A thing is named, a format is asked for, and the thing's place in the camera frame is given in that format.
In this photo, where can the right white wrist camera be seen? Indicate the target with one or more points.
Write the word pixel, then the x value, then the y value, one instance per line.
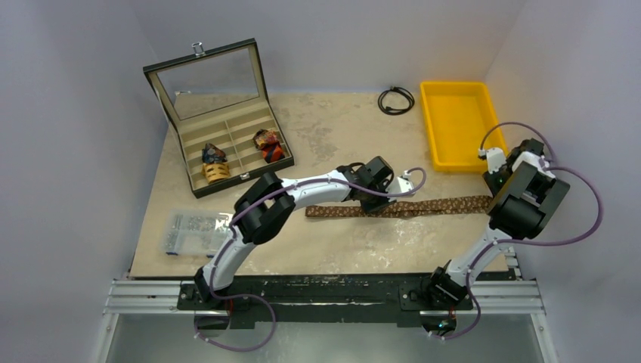
pixel 495 158

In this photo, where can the brown floral tie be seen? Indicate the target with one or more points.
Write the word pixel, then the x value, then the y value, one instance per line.
pixel 407 209

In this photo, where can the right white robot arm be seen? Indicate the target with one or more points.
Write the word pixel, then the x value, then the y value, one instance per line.
pixel 525 195

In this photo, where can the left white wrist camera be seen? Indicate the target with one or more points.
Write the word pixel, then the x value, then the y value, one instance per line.
pixel 401 186

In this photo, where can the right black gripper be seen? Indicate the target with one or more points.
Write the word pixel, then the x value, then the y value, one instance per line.
pixel 491 182

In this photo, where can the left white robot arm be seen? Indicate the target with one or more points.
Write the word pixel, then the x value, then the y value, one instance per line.
pixel 263 210

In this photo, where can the yellow plastic tray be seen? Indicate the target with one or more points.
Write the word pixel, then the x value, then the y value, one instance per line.
pixel 457 116

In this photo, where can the orange navy rolled tie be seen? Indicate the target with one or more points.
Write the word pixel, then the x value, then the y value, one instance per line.
pixel 272 153

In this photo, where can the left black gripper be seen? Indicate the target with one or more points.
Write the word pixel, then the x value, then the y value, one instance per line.
pixel 383 203

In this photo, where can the yellow patterned rolled tie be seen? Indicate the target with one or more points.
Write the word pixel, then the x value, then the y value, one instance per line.
pixel 215 172

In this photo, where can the clear plastic screw box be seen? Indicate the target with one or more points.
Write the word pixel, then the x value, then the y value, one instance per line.
pixel 194 232

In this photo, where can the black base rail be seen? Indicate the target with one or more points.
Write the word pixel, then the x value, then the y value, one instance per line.
pixel 407 300

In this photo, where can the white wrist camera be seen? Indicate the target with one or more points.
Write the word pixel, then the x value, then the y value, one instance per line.
pixel 495 158
pixel 401 186

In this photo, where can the multicolour patterned rolled tie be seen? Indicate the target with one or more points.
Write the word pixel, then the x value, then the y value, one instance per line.
pixel 264 138

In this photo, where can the dark floral rolled tie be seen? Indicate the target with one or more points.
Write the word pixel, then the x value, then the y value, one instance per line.
pixel 213 155

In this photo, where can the black tie display box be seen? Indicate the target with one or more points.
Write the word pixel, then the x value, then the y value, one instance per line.
pixel 218 96

